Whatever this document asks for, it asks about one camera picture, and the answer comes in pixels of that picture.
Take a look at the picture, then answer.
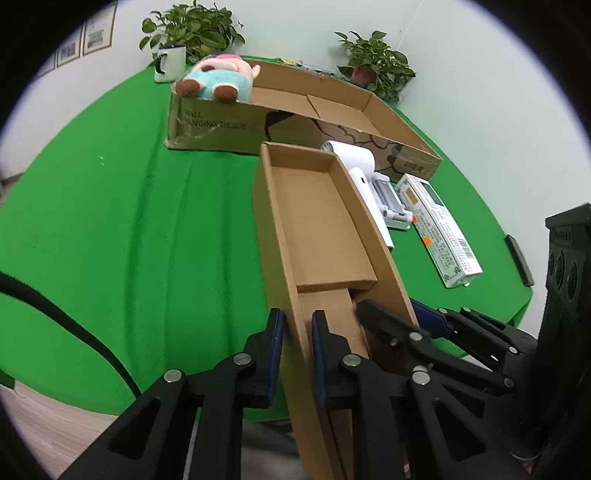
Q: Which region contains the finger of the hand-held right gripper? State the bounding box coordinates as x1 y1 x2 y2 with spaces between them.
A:
355 299 517 394
410 298 539 370

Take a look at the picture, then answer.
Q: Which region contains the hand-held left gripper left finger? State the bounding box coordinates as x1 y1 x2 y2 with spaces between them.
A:
60 308 284 480

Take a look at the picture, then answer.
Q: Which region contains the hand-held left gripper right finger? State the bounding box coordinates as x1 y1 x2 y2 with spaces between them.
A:
311 310 532 480

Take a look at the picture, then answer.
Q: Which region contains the white medicine box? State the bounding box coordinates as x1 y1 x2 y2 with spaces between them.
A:
396 173 483 289

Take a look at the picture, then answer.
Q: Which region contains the small cardboard box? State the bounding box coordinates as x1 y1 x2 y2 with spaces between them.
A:
252 142 419 480

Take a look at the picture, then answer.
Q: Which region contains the large cardboard box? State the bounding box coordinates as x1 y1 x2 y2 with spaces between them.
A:
165 58 444 182

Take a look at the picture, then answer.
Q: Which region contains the black flat device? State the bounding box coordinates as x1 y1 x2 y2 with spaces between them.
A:
504 234 535 288

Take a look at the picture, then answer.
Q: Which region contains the clear plastic case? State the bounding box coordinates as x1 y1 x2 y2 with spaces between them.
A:
372 178 411 232

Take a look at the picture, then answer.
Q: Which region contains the white hair dryer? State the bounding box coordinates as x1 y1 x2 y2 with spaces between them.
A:
321 141 395 252

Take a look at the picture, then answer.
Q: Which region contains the green tablecloth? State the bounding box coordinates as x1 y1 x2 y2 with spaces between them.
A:
0 55 534 421

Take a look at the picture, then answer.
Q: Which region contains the potted plant in red pot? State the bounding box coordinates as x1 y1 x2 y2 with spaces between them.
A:
333 30 416 104

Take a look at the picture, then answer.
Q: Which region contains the pig plush toy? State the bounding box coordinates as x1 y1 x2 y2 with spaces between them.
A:
174 54 262 103

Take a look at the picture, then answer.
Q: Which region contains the potted plant in white mug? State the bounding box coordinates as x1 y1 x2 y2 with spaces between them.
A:
140 2 245 84

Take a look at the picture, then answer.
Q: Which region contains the black cable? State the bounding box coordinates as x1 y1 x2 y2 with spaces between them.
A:
0 271 143 398

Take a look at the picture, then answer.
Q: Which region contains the framed wall picture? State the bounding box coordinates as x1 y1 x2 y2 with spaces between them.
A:
82 2 116 57
31 55 57 83
56 28 84 68

